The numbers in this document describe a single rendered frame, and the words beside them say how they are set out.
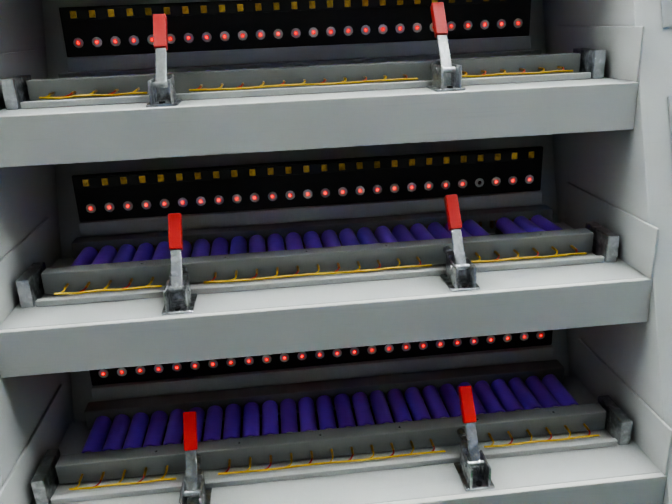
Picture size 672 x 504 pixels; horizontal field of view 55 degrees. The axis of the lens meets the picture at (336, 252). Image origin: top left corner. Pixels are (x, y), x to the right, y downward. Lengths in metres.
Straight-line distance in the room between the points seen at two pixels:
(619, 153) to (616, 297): 0.15
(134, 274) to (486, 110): 0.37
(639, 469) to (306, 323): 0.35
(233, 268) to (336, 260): 0.10
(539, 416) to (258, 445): 0.29
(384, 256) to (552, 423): 0.25
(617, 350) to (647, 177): 0.19
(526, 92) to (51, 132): 0.43
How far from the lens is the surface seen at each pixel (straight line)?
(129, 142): 0.62
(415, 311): 0.61
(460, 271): 0.64
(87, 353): 0.63
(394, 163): 0.76
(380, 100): 0.61
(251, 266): 0.65
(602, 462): 0.72
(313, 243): 0.69
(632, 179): 0.71
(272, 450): 0.68
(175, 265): 0.62
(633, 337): 0.73
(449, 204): 0.64
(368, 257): 0.66
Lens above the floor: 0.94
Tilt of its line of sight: level
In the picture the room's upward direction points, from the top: 4 degrees counter-clockwise
